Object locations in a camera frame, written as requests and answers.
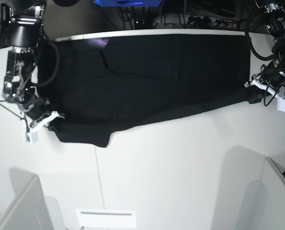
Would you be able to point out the grey right partition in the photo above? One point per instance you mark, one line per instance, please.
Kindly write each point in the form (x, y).
(263, 205)

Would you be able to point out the grey left partition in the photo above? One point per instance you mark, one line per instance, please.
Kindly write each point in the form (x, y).
(30, 208)

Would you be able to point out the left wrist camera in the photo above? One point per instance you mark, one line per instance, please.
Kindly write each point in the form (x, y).
(281, 104)

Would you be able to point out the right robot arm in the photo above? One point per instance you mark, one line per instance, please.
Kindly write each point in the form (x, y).
(24, 33)

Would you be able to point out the grey partition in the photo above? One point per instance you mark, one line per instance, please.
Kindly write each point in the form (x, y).
(30, 208)
(263, 205)

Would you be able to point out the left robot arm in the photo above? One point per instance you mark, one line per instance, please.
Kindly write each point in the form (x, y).
(273, 15)

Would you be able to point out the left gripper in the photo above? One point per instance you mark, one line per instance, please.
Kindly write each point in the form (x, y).
(272, 76)

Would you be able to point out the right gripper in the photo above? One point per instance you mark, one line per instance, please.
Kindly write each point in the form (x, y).
(38, 113)

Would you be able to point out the white slotted tray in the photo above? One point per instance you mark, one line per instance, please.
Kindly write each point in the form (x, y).
(106, 218)

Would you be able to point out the black T-shirt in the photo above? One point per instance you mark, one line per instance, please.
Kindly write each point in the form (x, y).
(138, 80)

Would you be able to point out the blue box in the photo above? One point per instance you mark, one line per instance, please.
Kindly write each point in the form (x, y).
(126, 3)

